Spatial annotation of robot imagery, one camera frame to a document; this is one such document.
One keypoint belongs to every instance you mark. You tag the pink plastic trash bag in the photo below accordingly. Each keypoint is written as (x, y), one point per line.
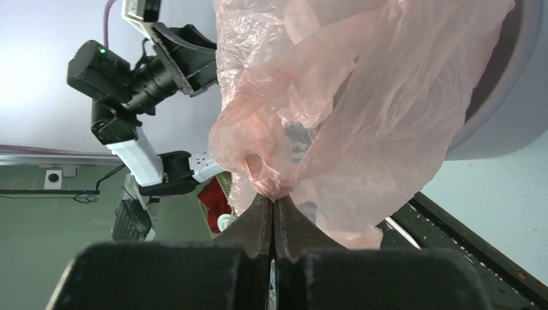
(350, 105)

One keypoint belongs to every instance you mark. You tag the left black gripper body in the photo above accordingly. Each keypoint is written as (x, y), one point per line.
(103, 75)

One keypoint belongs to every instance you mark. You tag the black keyboard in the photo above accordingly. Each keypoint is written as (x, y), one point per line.
(132, 222)

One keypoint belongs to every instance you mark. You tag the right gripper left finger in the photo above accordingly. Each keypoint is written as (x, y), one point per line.
(229, 272)

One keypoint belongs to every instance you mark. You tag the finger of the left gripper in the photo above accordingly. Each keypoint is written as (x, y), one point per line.
(188, 56)

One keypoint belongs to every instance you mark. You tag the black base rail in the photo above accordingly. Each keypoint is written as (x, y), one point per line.
(422, 224)

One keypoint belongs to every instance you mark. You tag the red object behind bag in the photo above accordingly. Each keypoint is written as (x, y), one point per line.
(214, 203)

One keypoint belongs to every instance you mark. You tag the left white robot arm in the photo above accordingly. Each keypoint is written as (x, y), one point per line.
(167, 174)

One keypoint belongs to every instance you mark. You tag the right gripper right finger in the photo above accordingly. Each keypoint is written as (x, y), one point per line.
(316, 272)

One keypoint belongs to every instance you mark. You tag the grey round trash bin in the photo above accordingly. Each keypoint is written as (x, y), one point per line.
(508, 108)

